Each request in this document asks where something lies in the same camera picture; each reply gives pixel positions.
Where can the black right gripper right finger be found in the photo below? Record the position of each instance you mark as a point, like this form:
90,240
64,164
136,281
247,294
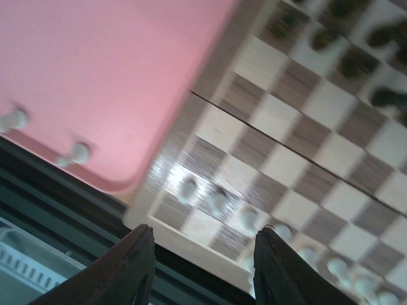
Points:
282,277

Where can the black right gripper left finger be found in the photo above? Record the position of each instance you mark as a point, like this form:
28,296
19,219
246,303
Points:
123,275

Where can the white chess pawn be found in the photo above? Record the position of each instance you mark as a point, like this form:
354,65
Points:
216,202
248,218
187,190
283,232
308,254

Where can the white chess piece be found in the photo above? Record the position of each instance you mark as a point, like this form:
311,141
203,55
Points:
366,288
14,120
249,264
338,268
79,154
386,297

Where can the dark chess pawn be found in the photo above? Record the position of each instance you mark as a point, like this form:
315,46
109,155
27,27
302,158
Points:
283,25
357,65
384,97
323,38

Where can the dark chess bishop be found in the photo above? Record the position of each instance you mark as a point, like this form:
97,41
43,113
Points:
385,34

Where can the dark chess knight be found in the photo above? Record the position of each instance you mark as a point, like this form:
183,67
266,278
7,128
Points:
344,8

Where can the wooden chessboard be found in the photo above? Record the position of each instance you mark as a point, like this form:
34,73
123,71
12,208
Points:
287,135

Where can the pink plastic tray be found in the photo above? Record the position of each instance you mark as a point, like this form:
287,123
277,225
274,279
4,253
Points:
108,74

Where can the black aluminium frame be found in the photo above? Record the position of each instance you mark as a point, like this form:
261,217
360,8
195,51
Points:
72,216

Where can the light blue cable duct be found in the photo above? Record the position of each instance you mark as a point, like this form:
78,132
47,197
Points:
29,271

